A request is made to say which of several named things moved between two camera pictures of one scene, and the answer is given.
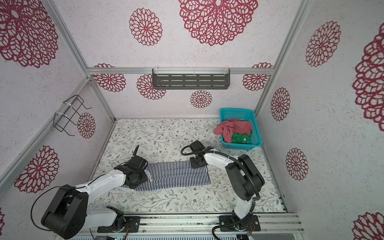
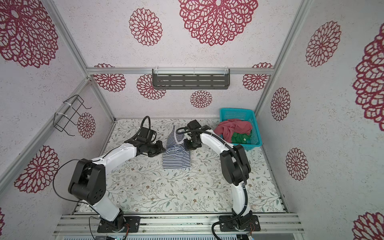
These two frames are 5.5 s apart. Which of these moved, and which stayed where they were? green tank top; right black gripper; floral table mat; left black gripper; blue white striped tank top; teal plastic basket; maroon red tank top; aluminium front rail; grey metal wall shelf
Moved: blue white striped tank top; right black gripper; left black gripper
Stayed: green tank top; teal plastic basket; grey metal wall shelf; aluminium front rail; floral table mat; maroon red tank top
